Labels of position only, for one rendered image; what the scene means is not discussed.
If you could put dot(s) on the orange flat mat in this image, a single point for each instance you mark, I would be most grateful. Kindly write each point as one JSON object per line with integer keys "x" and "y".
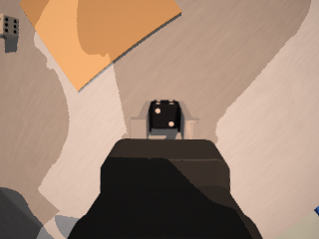
{"x": 85, "y": 36}

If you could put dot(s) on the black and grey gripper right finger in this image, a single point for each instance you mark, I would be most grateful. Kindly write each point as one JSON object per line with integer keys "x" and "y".
{"x": 191, "y": 126}

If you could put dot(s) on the white die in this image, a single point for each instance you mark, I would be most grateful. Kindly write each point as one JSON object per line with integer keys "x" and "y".
{"x": 8, "y": 26}

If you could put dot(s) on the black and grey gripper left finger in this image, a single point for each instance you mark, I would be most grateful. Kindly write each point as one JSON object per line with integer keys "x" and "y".
{"x": 139, "y": 126}

